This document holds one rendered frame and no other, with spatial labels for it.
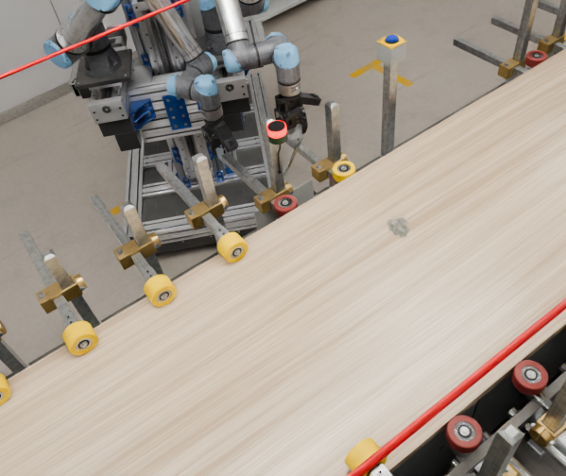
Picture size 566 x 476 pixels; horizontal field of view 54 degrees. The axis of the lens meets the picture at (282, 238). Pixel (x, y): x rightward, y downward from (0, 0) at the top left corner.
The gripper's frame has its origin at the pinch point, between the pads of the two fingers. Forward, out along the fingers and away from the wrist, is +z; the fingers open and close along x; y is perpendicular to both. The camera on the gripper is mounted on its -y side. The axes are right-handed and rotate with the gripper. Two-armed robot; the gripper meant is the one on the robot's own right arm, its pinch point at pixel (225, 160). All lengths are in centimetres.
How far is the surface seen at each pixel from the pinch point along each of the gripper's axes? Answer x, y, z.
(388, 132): -54, -33, -4
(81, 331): 74, -50, -17
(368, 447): 34, -121, -19
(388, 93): -53, -32, -22
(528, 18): -127, -32, -21
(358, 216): -14, -61, -9
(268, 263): 19, -58, -9
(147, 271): 50, -42, -15
